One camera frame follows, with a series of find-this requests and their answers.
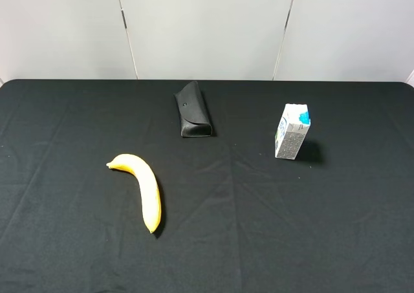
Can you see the white blue milk carton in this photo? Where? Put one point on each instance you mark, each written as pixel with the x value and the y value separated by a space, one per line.
pixel 292 130

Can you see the black glasses case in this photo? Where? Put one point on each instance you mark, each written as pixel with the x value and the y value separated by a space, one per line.
pixel 194 116

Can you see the yellow banana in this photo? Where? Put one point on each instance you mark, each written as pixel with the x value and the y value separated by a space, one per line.
pixel 149 191

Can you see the black tablecloth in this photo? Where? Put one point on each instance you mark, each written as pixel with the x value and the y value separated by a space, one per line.
pixel 337 218

